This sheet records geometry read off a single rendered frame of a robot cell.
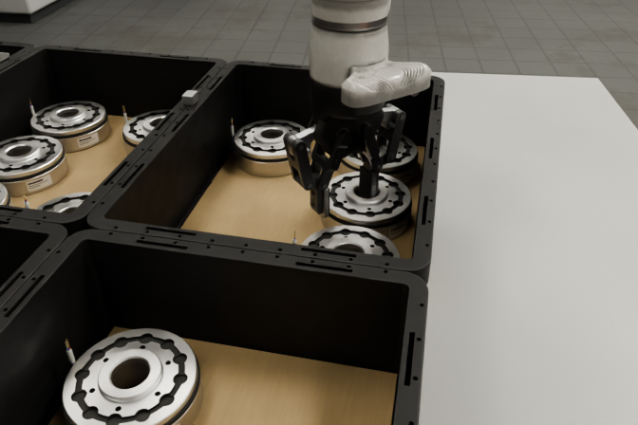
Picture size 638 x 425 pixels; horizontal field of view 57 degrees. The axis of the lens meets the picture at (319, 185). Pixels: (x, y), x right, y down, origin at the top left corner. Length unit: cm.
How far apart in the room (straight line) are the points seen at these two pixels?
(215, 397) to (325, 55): 31
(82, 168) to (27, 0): 361
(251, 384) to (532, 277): 46
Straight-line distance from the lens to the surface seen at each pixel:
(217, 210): 71
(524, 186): 103
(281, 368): 52
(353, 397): 51
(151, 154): 63
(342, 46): 53
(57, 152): 82
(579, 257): 91
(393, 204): 65
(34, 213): 58
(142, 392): 48
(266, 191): 73
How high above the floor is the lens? 123
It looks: 33 degrees down
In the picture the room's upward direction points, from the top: straight up
